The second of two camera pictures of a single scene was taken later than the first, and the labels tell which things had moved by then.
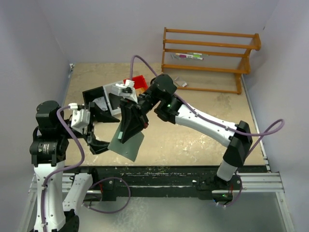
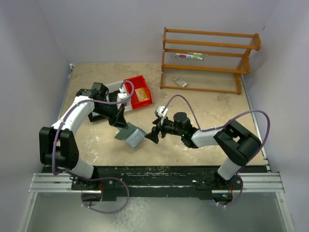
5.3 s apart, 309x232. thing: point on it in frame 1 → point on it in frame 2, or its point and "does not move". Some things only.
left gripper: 90,126 → 116,116
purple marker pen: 189,56 does not move
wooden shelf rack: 246,69 does not move
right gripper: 134,111 → 160,128
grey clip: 174,56 does not move
